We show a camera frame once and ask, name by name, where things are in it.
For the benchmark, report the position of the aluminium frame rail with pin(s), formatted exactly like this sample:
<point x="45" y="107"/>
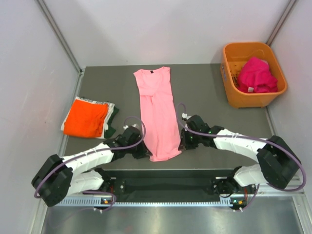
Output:
<point x="300" y="187"/>

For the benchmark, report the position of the dark green t shirt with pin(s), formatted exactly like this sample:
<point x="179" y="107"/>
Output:
<point x="109" y="130"/>

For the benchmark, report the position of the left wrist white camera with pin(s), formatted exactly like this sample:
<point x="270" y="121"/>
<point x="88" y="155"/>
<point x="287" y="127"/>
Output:
<point x="134" y="127"/>

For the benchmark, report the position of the orange plastic basket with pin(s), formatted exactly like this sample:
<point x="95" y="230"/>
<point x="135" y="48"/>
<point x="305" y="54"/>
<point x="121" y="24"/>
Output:
<point x="235" y="56"/>

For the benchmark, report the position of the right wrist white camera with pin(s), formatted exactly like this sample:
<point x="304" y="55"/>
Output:
<point x="185" y="116"/>

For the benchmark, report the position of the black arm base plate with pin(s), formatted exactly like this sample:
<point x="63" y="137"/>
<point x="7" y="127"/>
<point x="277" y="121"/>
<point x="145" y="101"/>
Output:
<point x="170" y="185"/>

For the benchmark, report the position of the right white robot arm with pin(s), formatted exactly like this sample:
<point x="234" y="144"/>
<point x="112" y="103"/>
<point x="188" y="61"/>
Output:
<point x="275" y="163"/>

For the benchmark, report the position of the wrist white camera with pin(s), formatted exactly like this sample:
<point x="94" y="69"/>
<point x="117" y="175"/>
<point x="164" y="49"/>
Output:
<point x="134" y="127"/>
<point x="185" y="116"/>

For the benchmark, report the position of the white printed t shirt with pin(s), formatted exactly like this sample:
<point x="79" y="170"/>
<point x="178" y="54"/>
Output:
<point x="90" y="101"/>

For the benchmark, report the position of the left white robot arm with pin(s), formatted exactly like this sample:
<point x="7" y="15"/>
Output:
<point x="60" y="177"/>

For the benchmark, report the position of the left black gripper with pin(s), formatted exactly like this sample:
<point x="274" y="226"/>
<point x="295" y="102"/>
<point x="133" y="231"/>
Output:
<point x="143" y="152"/>

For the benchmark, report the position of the grey slotted cable duct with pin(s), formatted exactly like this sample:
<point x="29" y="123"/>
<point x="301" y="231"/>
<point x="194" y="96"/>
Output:
<point x="106" y="200"/>

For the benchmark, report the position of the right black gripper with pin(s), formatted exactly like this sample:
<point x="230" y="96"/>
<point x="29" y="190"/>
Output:
<point x="185" y="145"/>

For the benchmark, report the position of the light pink t shirt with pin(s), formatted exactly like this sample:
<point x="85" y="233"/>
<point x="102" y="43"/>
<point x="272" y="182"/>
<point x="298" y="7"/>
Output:
<point x="158" y="113"/>

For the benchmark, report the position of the magenta t shirt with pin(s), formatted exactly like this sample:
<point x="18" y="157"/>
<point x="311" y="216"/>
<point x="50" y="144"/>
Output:
<point x="255" y="77"/>

